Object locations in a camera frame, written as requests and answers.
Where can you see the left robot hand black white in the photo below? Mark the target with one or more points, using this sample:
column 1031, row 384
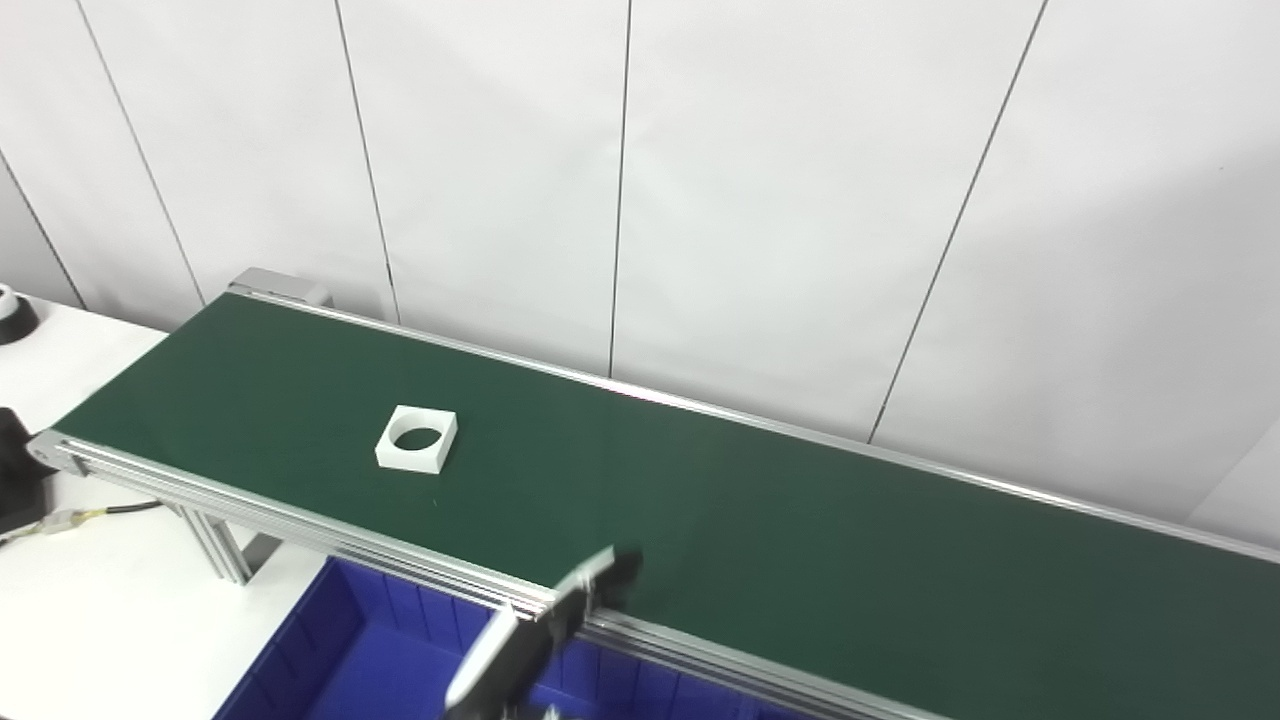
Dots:
column 510, row 655

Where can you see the aluminium conveyor leg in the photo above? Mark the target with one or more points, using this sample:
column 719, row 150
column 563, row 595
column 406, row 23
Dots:
column 225, row 545

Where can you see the round black white object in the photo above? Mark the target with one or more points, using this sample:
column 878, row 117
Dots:
column 12, row 320

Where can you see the green conveyor belt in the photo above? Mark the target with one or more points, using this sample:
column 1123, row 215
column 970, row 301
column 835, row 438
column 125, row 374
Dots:
column 300, row 520
column 700, row 500

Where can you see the grey conveyor end housing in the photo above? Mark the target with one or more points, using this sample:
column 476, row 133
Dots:
column 280, row 286

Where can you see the white square part with hole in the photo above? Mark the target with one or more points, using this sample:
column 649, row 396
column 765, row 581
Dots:
column 432, row 455

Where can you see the black box device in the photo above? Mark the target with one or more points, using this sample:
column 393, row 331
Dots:
column 18, row 470

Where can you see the blue plastic bin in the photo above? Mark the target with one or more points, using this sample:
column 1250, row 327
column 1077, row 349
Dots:
column 370, row 660

